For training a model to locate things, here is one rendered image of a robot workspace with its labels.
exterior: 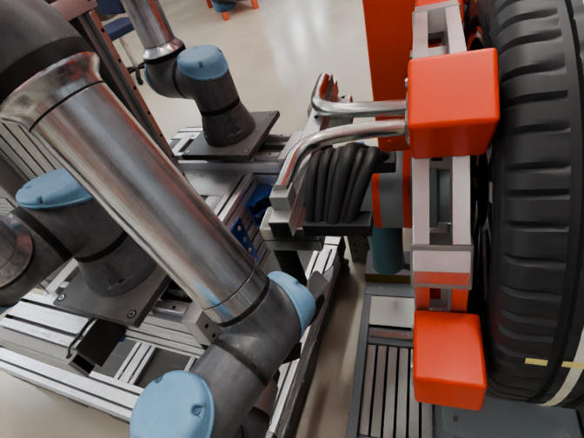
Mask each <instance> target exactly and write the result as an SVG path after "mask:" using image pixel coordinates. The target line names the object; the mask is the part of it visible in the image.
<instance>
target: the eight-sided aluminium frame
mask: <svg viewBox="0 0 584 438"><path fill-rule="evenodd" d="M412 23H413V54H412V59H416V58H422V57H428V40H429V39H435V38H440V37H441V46H445V45H446V47H447V54H452V53H458V52H463V51H467V47H466V43H465V37H464V33H463V28H462V23H461V4H460V3H458V0H450V1H445V2H440V3H432V4H427V5H422V6H418V7H415V11H414V12H413V13H412ZM412 215H413V233H411V235H410V245H409V246H410V281H411V287H414V299H415V311H416V310H418V309H419V310H431V311H443V312H455V313H467V305H468V292H469V290H471V289H472V288H473V271H474V251H475V246H474V243H473V239H472V236H471V185H470V156H451V157H450V220H451V233H448V223H447V222H439V226H437V227H436V228H430V227H429V158H418V159H415V158H413V157H412ZM429 288H434V289H441V299H430V298H429Z"/></svg>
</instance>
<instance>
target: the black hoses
mask: <svg viewBox="0 0 584 438"><path fill-rule="evenodd" d="M396 162H397V161H396V152H395V151H390V152H385V151H382V150H380V149H379V148H378V147H376V146H368V145H366V144H363V143H358V142H350V143H346V144H345V145H344V146H339V147H337V148H328V149H325V150H322V151H317V152H316V153H315V154H314V155H313V157H312V158H311V160H310V163H309V167H308V172H307V177H306V186H305V214H306V215H305V217H304V220H303V224H302V229H303V232H304V235H306V236H372V233H373V226H374V217H373V212H372V211H360V210H361V207H362V203H363V199H364V196H365V194H366V192H367V189H368V185H369V182H370V180H371V177H372V175H373V174H377V173H395V172H396Z"/></svg>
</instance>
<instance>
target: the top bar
mask: <svg viewBox="0 0 584 438"><path fill-rule="evenodd" d="M334 83H335V85H334V88H333V90H332V91H330V92H327V93H326V96H325V98H324V99H325V100H326V101H329V102H334V103H335V101H336V98H337V96H338V93H339V90H338V85H337V80H336V79H334ZM330 118H331V117H327V116H322V115H320V114H318V113H317V112H316V111H315V110H314V109H312V111H311V113H310V116H309V119H308V122H307V124H306V127H305V129H304V131H303V134H302V138H301V140H302V139H303V138H304V137H305V136H308V135H311V134H313V133H315V132H318V131H321V130H324V129H327V128H328V126H329V121H330ZM317 151H321V149H317V150H315V151H313V152H312V153H310V154H309V155H308V156H307V157H306V158H305V159H304V160H303V161H302V164H301V166H300V168H299V170H298V173H297V176H296V178H295V182H294V188H295V192H296V199H295V203H294V206H293V208H292V210H273V212H272V215H271V217H270V219H269V226H270V228H271V231H272V233H273V235H274V237H293V236H294V233H295V229H296V226H297V223H298V220H299V217H300V214H301V212H302V206H303V204H304V201H305V186H306V177H307V172H308V167H309V163H310V160H311V158H312V157H313V155H314V154H315V153H316V152H317Z"/></svg>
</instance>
